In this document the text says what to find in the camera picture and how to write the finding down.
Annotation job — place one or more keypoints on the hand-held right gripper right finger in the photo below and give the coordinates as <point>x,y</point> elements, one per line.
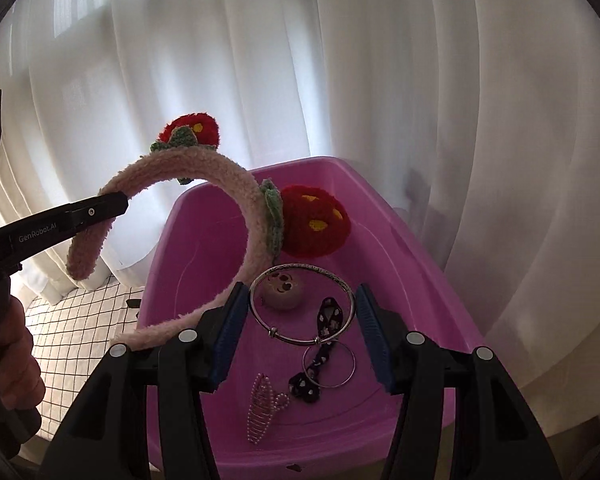
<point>375,340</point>

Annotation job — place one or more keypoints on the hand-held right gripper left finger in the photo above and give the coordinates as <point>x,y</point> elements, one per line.
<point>227,340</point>

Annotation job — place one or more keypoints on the black polka-dot ribbon clip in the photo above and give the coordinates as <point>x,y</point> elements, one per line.
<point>330,316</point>

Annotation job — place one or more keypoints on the large silver bangle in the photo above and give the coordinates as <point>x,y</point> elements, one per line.
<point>279,335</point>

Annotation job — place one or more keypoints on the beige fluffy plush charm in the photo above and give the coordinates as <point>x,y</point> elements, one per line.
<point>282,292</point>

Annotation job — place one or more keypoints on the pearl hair claw clip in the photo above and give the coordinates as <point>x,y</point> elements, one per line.
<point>260,410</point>

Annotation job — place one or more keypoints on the purple plastic basin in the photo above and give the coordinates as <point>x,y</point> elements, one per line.
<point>390,240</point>

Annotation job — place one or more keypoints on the pink fluffy strawberry headband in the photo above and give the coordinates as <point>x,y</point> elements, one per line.
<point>230,175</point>

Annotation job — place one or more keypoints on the person's left hand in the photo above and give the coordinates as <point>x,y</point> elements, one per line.
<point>20,360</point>

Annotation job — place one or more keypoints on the white black-grid tablecloth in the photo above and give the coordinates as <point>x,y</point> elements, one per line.
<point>65,330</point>

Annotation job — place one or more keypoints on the white sheer curtain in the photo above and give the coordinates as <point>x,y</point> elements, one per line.
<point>330,60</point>

